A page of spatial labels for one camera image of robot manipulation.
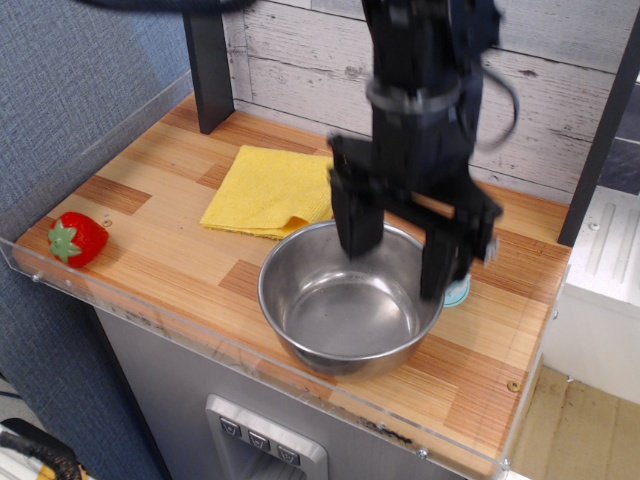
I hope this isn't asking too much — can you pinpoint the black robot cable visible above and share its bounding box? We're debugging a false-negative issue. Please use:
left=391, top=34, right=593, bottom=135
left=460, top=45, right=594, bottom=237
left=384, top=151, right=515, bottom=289
left=474, top=59, right=521, bottom=151

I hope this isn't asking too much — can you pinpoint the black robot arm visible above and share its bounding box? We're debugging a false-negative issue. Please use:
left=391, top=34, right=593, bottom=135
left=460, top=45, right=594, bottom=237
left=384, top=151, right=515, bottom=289
left=329, top=1, right=502, bottom=300

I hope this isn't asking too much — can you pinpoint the grey dispenser button panel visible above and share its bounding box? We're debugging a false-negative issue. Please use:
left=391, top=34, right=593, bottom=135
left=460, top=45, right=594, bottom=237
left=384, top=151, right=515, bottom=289
left=205, top=394, right=329, bottom=479

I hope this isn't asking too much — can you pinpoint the light blue scrub brush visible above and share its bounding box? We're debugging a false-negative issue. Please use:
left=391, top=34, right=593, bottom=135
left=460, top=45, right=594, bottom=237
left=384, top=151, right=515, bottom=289
left=444, top=274, right=471, bottom=308

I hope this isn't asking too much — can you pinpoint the red toy strawberry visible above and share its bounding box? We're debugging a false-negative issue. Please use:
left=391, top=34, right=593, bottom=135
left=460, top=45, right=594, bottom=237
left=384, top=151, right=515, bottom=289
left=47, top=212, right=109, bottom=268

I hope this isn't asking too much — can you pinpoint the stainless steel bowl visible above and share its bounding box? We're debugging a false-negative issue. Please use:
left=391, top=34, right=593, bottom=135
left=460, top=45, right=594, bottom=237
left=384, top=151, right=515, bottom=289
left=258, top=221, right=443, bottom=382

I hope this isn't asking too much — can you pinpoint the silver toy fridge cabinet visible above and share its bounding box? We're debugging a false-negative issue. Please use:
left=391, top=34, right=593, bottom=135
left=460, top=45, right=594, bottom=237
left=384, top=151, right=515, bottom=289
left=97, top=311, right=457, bottom=479

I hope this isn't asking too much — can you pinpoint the black left frame post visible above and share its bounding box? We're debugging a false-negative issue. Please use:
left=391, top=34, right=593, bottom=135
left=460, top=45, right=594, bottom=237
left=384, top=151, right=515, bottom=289
left=182, top=13, right=235, bottom=134

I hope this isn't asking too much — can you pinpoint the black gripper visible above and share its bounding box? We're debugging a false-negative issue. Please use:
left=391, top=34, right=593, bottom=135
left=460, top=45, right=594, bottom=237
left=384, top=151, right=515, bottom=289
left=329, top=82, right=503, bottom=301

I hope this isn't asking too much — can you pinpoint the yellow folded cloth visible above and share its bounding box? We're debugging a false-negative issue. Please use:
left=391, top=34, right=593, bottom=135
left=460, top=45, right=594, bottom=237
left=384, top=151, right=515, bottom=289
left=200, top=146, right=333, bottom=239

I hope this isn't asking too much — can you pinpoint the black frame post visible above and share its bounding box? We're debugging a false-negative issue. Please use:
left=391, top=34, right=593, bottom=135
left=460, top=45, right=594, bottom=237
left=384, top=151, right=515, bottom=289
left=557, top=13, right=639, bottom=247
left=182, top=13, right=235, bottom=134

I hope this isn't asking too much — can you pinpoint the black right frame post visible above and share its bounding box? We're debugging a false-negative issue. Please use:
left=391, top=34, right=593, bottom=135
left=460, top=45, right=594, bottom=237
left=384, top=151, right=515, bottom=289
left=557, top=13, right=639, bottom=247

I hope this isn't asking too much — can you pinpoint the white toy sink counter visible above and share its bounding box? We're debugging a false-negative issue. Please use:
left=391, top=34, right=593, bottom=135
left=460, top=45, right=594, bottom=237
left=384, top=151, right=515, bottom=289
left=542, top=187, right=639, bottom=403

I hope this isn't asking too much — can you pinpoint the yellow object bottom corner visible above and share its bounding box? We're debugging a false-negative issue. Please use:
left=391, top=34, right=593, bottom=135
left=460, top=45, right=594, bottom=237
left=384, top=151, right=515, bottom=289
left=36, top=464, right=58, bottom=480

